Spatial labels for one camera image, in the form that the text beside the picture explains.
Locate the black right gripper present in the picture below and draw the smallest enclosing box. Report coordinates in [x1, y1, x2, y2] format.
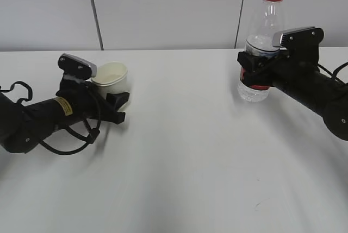
[237, 28, 324, 92]

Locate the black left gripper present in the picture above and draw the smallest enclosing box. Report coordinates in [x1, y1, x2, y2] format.
[56, 77, 129, 124]

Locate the white paper cup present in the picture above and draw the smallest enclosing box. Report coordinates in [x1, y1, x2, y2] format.
[91, 62, 130, 98]

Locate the clear water bottle red label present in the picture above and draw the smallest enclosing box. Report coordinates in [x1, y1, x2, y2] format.
[238, 0, 284, 102]

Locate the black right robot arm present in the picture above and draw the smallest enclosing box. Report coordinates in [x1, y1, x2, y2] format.
[237, 26, 347, 140]

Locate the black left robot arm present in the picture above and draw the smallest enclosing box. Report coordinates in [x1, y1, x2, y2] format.
[1, 78, 130, 155]

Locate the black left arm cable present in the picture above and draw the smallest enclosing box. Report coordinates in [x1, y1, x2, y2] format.
[0, 81, 109, 155]

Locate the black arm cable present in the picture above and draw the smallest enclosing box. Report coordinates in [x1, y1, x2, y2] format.
[316, 61, 348, 83]
[0, 81, 109, 155]

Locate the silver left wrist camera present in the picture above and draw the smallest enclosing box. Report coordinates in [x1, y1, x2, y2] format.
[58, 53, 97, 80]

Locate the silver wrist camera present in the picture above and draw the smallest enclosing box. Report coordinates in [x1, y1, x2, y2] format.
[272, 26, 316, 48]
[58, 53, 97, 80]

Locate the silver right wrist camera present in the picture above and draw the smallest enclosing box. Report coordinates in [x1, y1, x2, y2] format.
[272, 26, 316, 48]

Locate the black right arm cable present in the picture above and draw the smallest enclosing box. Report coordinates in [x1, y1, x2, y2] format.
[316, 61, 348, 83]

